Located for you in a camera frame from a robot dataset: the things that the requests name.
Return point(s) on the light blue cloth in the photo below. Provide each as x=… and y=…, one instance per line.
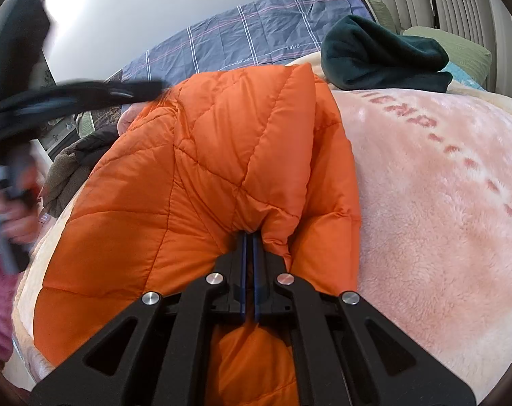
x=465, y=76

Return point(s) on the grey curtain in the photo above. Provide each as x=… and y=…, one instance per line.
x=463, y=0

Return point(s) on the olive fleece garment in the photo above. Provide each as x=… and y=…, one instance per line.
x=65, y=177

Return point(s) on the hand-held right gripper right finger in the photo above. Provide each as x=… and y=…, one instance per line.
x=260, y=279

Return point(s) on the person's left hand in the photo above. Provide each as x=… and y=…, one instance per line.
x=26, y=230

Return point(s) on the black garment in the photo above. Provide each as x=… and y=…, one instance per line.
x=97, y=143

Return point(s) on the pink puffer jacket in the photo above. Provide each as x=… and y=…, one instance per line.
x=127, y=120

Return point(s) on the orange puffer jacket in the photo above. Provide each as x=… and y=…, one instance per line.
x=217, y=156

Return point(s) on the blue plaid bed sheet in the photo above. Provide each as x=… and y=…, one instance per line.
x=239, y=38

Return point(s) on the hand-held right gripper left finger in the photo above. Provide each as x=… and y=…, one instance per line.
x=244, y=279

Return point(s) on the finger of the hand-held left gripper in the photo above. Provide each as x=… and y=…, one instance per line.
x=124, y=88
x=69, y=112

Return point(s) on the green pillow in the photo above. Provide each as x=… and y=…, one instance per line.
x=382, y=15
x=450, y=48

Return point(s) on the dark green garment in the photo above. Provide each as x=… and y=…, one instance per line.
x=378, y=59

